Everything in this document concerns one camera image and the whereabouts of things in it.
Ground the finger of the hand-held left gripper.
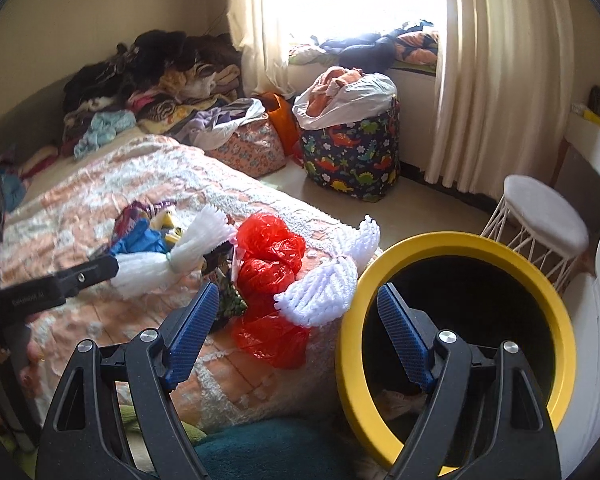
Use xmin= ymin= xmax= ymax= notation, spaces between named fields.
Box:
xmin=2 ymin=255 xmax=120 ymax=323

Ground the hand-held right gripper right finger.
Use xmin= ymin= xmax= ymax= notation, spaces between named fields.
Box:
xmin=377 ymin=282 xmax=563 ymax=480

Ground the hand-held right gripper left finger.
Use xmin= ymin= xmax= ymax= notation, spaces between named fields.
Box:
xmin=36 ymin=281 xmax=221 ymax=480

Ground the green patterned wrapper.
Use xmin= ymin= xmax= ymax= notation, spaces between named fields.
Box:
xmin=211 ymin=280 xmax=247 ymax=333

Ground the blue plastic bag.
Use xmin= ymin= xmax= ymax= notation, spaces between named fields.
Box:
xmin=109 ymin=220 xmax=173 ymax=261

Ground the white fringed cloth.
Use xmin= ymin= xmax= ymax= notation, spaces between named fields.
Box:
xmin=111 ymin=205 xmax=238 ymax=300

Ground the white knitted cloth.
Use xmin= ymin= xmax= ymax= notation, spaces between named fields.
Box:
xmin=274 ymin=215 xmax=382 ymax=328

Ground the red plastic bag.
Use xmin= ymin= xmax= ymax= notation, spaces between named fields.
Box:
xmin=230 ymin=212 xmax=311 ymax=371

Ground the yellow snack wrapper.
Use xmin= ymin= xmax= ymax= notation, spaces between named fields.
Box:
xmin=150 ymin=209 xmax=186 ymax=252

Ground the yellow rimmed black bin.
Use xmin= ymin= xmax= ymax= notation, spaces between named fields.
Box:
xmin=336 ymin=231 xmax=578 ymax=476

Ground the orange white tufted blanket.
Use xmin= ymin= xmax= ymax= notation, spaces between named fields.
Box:
xmin=0 ymin=135 xmax=386 ymax=436

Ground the beige bed sheet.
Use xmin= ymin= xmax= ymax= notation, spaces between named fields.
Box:
xmin=0 ymin=122 xmax=156 ymax=216

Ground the purple snack wrapper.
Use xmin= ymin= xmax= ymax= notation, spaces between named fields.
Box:
xmin=112 ymin=200 xmax=153 ymax=241

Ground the red pink cloth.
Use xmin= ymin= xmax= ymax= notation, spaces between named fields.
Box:
xmin=0 ymin=144 xmax=62 ymax=181

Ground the green cloth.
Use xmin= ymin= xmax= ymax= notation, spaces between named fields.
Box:
xmin=119 ymin=404 xmax=206 ymax=443

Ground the teal cloth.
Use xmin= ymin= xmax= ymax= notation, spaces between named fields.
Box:
xmin=195 ymin=417 xmax=361 ymax=480

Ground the light blue cloth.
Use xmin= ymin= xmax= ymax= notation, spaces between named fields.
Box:
xmin=74 ymin=110 xmax=137 ymax=158

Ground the dinosaur print laundry basket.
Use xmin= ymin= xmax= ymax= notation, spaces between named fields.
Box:
xmin=300 ymin=97 xmax=401 ymax=203

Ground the white chair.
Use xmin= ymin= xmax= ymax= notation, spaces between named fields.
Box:
xmin=562 ymin=210 xmax=600 ymax=461

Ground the floral fabric bag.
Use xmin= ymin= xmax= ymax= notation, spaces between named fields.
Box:
xmin=207 ymin=112 xmax=287 ymax=178

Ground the white lilac garment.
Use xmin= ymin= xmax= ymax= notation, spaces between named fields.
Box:
xmin=180 ymin=97 xmax=267 ymax=151

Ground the pile of folded clothes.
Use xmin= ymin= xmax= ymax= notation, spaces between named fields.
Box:
xmin=62 ymin=30 xmax=246 ymax=136

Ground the orange bag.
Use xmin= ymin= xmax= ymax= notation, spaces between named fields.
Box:
xmin=255 ymin=92 xmax=302 ymax=158

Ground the white plastic bag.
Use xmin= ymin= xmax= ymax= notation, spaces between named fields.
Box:
xmin=292 ymin=72 xmax=398 ymax=131

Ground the white desk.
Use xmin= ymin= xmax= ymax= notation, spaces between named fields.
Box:
xmin=555 ymin=110 xmax=600 ymax=191

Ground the wide cream curtain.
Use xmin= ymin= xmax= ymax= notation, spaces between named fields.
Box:
xmin=424 ymin=0 xmax=576 ymax=196

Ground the dark jacket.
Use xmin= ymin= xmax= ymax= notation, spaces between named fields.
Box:
xmin=325 ymin=30 xmax=397 ymax=75

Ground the yellow item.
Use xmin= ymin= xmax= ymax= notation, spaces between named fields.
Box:
xmin=572 ymin=102 xmax=600 ymax=127

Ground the orange black cloth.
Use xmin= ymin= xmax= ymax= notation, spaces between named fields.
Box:
xmin=395 ymin=29 xmax=440 ymax=66

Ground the pale multicolour cloth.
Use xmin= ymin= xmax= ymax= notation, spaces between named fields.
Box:
xmin=287 ymin=40 xmax=331 ymax=65

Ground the narrow cream curtain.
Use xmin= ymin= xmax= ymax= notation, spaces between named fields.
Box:
xmin=227 ymin=0 xmax=301 ymax=98

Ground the white wire stool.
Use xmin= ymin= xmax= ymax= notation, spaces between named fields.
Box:
xmin=480 ymin=175 xmax=591 ymax=295

